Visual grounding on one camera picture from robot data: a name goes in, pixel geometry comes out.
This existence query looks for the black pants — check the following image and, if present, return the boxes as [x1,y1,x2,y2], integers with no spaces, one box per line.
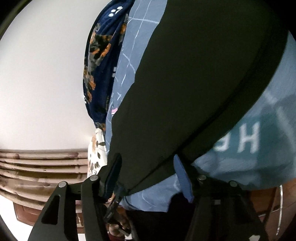
[108,1,293,194]

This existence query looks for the person's left hand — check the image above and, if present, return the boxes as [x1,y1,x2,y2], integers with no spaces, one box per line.
[106,206,133,240]

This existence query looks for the white floral pillow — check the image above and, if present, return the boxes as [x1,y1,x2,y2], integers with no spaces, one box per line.
[87,128,107,177]

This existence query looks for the beige pleated curtain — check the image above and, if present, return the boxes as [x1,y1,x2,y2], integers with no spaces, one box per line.
[1,150,88,210]

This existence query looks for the blue grid bedsheet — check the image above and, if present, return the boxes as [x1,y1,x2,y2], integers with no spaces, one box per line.
[100,1,295,211]

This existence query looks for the navy floral blanket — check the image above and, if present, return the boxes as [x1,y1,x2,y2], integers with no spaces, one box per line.
[83,1,134,131]

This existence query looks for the brown wooden bed frame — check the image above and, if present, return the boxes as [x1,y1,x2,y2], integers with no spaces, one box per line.
[14,179,295,240]

